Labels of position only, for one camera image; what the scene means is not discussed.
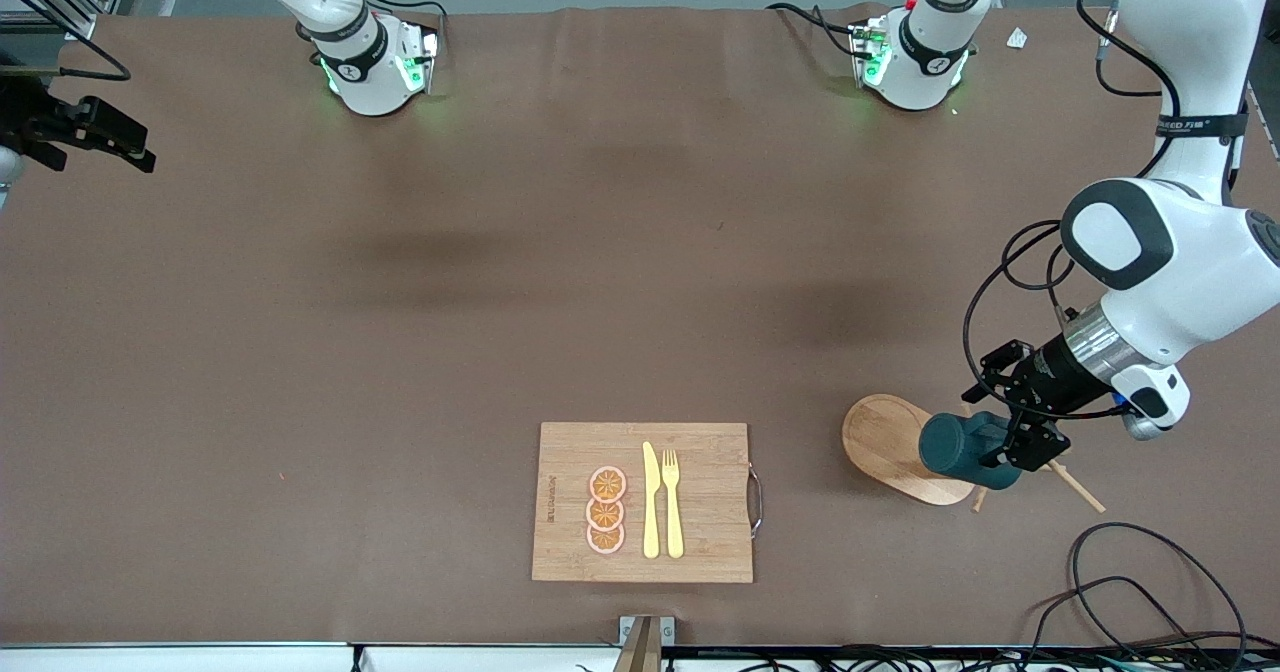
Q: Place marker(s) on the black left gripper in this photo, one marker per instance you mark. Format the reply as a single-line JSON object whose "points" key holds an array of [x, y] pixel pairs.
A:
{"points": [[1052, 371]]}

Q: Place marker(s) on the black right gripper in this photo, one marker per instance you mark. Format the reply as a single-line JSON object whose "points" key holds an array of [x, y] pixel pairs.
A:
{"points": [[35, 117]]}

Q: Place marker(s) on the teal cup with yellow inside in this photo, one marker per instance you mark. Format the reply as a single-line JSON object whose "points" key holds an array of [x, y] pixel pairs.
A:
{"points": [[955, 447]]}

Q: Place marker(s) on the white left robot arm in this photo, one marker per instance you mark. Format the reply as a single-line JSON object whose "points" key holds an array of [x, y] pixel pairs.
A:
{"points": [[1180, 252]]}

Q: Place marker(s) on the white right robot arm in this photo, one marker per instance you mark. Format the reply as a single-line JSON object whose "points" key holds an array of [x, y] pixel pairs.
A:
{"points": [[370, 62]]}

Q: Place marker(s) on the green-lit arm base box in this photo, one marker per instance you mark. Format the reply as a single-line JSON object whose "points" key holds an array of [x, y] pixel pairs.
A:
{"points": [[420, 57], [868, 52]]}

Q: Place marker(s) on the wooden mug tree stand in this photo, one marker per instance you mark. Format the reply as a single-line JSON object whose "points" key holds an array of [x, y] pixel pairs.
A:
{"points": [[880, 442]]}

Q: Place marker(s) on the bamboo cutting board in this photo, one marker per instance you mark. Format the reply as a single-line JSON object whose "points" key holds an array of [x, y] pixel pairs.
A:
{"points": [[710, 497]]}

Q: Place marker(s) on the yellow plastic fork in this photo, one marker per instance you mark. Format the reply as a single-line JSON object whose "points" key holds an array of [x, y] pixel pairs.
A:
{"points": [[673, 522]]}

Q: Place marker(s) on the white paper scrap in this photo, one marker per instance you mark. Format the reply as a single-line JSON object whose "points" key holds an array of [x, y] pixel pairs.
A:
{"points": [[1017, 38]]}

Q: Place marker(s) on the yellow plastic knife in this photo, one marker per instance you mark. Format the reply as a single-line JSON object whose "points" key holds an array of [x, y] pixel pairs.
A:
{"points": [[651, 512]]}

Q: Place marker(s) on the brown table mat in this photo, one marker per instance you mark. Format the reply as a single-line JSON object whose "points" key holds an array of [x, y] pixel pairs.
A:
{"points": [[640, 252]]}

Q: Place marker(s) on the orange slice toy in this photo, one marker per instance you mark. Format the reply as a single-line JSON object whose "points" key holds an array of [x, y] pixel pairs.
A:
{"points": [[605, 541], [607, 483], [604, 515]]}

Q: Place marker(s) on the white table edge profile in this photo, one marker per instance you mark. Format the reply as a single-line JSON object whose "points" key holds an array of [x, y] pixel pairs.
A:
{"points": [[200, 660]]}

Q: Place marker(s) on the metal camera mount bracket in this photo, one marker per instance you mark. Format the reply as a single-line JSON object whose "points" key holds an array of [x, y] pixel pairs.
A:
{"points": [[645, 642]]}

